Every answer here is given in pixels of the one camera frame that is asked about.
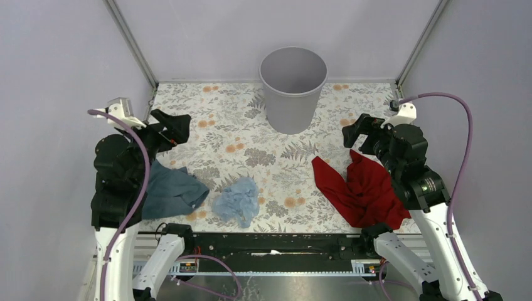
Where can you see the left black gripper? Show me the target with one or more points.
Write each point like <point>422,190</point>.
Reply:
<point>179,126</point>

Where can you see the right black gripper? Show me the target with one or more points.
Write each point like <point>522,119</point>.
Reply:
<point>366,124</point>

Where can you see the light blue plastic trash bag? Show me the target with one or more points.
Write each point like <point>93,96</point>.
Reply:
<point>238,201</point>

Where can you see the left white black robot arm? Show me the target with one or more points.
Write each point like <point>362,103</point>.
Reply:
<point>123,163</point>

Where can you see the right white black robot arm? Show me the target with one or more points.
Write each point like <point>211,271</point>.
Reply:
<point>401,149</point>

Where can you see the grey plastic trash bin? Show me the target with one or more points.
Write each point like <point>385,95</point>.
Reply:
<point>292,79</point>

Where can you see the floral patterned table mat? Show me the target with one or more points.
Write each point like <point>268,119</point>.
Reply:
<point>230,138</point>

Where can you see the red cloth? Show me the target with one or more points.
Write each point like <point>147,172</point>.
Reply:
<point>365,197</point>

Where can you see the teal blue cloth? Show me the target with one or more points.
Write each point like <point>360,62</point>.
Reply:
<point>172,192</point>

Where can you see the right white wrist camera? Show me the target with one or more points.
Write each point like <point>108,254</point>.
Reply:
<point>406,113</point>

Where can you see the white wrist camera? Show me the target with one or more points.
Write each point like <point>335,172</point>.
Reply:
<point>406,113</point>
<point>121,109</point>

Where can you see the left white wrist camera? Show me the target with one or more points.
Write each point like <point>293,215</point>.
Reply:
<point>121,109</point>

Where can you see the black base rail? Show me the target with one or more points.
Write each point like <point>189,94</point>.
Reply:
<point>268,247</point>

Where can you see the left aluminium frame post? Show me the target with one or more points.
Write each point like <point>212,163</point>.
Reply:
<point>121,24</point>

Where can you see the aluminium frame post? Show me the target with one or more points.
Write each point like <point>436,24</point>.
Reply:
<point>429,27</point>
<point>121,24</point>

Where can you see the grey slotted cable duct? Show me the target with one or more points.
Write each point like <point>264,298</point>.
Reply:
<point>339,268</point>

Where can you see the right aluminium frame post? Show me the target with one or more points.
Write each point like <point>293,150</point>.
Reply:
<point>429,27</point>

